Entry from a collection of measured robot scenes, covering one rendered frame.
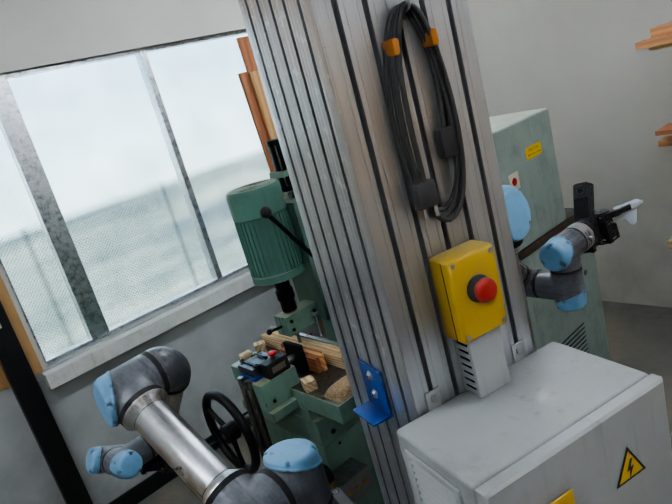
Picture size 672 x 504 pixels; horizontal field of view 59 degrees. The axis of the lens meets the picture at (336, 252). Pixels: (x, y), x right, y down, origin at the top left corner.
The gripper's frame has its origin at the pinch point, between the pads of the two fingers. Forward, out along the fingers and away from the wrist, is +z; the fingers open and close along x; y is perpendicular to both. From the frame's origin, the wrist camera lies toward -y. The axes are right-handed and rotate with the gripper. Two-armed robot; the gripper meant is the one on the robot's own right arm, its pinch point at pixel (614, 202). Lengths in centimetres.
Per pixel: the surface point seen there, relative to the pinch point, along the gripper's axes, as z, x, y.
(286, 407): -78, -74, 28
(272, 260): -62, -77, -14
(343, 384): -68, -56, 24
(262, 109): 38, -197, -74
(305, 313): -54, -83, 8
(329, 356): -58, -72, 21
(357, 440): -61, -70, 49
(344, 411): -72, -53, 29
